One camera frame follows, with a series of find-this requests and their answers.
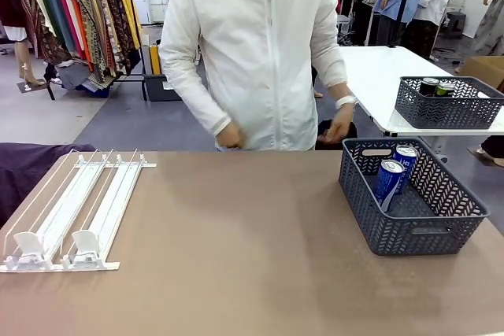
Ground black plastic stool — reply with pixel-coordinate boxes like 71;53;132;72
446;11;468;40

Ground person's left hand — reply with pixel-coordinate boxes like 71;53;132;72
319;106;355;143

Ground mannequin in grey dress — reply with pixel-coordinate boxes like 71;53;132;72
470;0;504;57

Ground grey basket with white label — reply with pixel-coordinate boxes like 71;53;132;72
339;137;491;257

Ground brown patterned hanging garment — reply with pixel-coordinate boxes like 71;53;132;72
18;0;61;65

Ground yellow hanging garment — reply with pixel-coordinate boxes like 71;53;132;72
109;0;142;50

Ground white wristband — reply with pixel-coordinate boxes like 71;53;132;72
334;94;359;110

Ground blue Pocari Sweat can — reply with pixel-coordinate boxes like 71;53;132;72
372;159;406;212
392;144;419;196

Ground white wire can dispenser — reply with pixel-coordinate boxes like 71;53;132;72
0;149;158;273

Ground yellow fabric roll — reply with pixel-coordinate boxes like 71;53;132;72
149;44;161;76

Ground dark purple cloth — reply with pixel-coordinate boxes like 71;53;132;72
0;142;97;229

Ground black clothes rack frame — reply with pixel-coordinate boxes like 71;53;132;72
113;0;149;102

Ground green hanging garment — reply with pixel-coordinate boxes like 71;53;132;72
31;0;67;46

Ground grey plastic woven basket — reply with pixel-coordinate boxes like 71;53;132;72
394;76;504;130

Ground grey storage bin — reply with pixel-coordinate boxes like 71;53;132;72
143;72;183;102

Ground dark patterned hanging garment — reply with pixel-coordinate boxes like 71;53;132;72
93;0;132;74

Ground white dispenser pusher paddle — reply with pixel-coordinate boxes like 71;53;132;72
13;231;43;255
70;229;98;255

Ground olive patterned hanging garment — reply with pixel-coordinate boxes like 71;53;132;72
66;0;109;82

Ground black mannequin stand pole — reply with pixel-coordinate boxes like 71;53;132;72
387;0;419;49

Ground white side table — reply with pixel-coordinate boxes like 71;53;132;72
336;45;504;164

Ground orange hanging garment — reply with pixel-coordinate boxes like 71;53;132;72
70;4;95;72

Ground brown cardboard box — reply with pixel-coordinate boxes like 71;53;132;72
460;55;504;93

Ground person's right hand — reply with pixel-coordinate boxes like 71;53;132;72
215;121;245;151

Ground black Pepsi can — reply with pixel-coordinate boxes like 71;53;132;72
435;80;457;98
418;77;440;98

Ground grey fabric roll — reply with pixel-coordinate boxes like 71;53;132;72
141;45;152;76

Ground person's left forearm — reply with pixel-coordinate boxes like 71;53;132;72
313;47;354;102

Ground bare mannequin legs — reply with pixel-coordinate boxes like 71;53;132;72
14;36;47;91

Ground seated person's dark leg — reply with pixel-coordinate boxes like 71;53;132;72
476;135;504;168

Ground pink hanging garment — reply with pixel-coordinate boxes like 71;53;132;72
49;0;84;58

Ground small white air purifier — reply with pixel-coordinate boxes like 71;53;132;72
132;0;153;25

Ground grey cloth pile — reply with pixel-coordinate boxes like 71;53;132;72
57;60;116;98

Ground person in white jacket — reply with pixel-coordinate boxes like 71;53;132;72
158;0;348;152

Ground person's right forearm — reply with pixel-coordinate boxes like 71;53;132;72
172;78;234;139

